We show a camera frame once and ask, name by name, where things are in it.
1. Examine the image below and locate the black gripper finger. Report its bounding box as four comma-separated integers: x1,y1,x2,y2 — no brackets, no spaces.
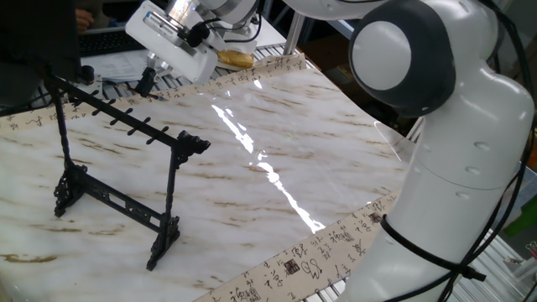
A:
145,67,157,97
136,68,150,98

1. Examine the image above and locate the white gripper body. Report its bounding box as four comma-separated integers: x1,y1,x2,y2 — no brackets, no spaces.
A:
124,0,219,84

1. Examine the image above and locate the black carved pen rack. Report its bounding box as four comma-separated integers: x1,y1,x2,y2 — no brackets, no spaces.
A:
44,73,212,272

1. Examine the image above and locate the bare operator hand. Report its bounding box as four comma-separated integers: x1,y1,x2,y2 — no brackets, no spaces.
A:
75,8,96,34

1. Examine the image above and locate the white paper stack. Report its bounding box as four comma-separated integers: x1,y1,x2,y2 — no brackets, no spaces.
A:
80,49,152,83

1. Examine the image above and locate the black knob on white base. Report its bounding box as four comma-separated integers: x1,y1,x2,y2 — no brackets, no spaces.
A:
75,65,104,100

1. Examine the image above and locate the black keyboard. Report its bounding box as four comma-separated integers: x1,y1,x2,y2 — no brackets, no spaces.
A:
78,29,146,58

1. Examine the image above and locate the yellow brown bag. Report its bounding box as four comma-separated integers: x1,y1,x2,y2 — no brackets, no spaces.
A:
216,49,256,70

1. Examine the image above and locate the black monitor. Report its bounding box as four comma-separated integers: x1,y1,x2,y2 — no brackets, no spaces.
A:
0,0,81,118

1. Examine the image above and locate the glossy marble pattern sheet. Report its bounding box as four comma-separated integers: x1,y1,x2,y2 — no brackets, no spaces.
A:
0,69,416,302

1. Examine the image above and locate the orange box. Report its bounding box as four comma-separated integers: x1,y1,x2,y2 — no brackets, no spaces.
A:
526,138,537,169

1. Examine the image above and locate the green object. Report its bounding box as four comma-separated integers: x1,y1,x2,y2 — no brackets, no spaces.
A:
503,196,537,238

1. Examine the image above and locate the silver camera with blue cap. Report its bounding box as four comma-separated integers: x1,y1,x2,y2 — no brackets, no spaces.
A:
142,11,189,44

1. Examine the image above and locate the aluminium post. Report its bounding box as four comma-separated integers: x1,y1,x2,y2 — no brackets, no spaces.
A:
283,12,306,56

